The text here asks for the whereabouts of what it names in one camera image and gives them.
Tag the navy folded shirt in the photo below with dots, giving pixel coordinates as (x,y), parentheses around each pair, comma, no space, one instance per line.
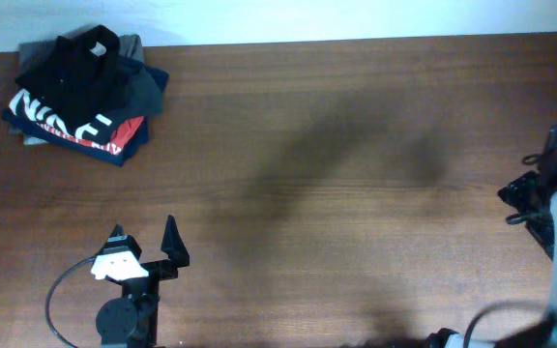
(140,138)

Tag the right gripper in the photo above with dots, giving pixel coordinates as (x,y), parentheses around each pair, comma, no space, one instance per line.
(514,192)

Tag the black t-shirt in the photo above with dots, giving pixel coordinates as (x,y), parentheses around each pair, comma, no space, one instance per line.
(80,77)

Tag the black Nike folded shirt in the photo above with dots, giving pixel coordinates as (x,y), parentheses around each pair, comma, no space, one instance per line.
(143,98)

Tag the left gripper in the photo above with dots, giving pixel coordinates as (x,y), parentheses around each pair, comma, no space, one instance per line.
(172,246)

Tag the red folded shirt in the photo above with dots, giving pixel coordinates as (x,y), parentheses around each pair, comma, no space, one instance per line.
(117,142)

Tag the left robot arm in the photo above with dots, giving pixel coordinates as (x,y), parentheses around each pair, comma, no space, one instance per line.
(131,320)

